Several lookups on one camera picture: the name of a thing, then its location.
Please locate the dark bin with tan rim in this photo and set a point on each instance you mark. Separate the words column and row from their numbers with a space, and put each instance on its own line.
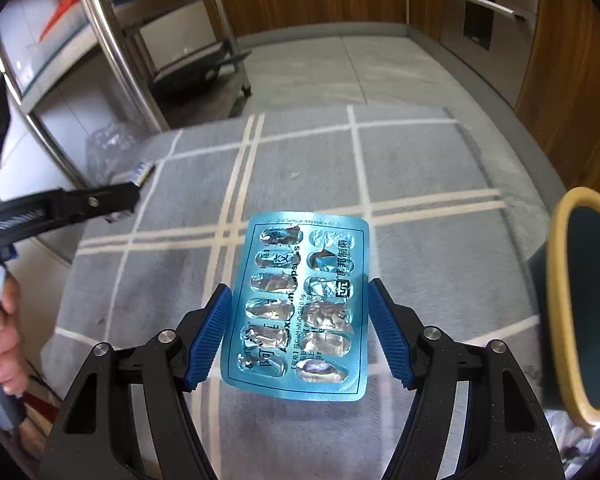
column 595, row 310

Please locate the clear plastic wrap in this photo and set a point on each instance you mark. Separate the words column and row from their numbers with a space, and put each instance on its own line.
column 110, row 145

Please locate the grey checked mat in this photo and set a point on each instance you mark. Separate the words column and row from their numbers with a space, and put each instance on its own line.
column 430, row 170

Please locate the metal shelf rack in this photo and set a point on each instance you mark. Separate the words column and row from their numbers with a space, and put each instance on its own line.
column 220, row 15

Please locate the white crumpled plastic bag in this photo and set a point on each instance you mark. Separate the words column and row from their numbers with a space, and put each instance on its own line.
column 565, row 440

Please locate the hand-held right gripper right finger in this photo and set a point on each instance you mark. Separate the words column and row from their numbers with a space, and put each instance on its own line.
column 390, row 330

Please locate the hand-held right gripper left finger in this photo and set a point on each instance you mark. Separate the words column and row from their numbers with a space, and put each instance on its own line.
column 212, row 330

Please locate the stainless steel oven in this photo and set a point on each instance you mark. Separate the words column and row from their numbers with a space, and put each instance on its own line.
column 505, row 50

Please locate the orange white plastic bag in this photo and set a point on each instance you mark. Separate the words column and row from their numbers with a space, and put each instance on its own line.
column 62, row 10

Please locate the blue blister pack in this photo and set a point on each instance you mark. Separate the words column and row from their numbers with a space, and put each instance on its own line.
column 295, row 310

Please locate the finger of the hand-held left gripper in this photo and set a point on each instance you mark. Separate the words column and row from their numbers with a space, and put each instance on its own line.
column 105, row 200

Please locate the stainless steel tube frame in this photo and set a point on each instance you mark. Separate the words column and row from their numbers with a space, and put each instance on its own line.
column 110, row 45

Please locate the person's left hand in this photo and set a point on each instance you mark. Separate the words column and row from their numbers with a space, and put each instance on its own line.
column 7, row 350

